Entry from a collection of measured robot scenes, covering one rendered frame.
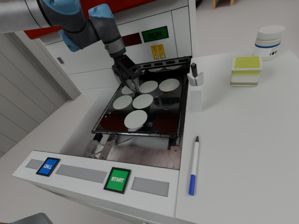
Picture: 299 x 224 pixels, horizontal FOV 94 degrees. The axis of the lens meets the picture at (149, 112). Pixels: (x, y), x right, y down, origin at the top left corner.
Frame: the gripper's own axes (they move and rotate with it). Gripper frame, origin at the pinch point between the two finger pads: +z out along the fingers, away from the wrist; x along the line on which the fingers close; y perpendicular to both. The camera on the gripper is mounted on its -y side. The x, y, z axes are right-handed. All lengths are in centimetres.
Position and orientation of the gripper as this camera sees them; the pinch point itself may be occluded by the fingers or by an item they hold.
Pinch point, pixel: (136, 90)
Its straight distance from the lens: 71.2
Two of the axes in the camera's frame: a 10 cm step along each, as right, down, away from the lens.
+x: -7.3, 6.0, -3.1
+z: 2.7, 6.8, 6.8
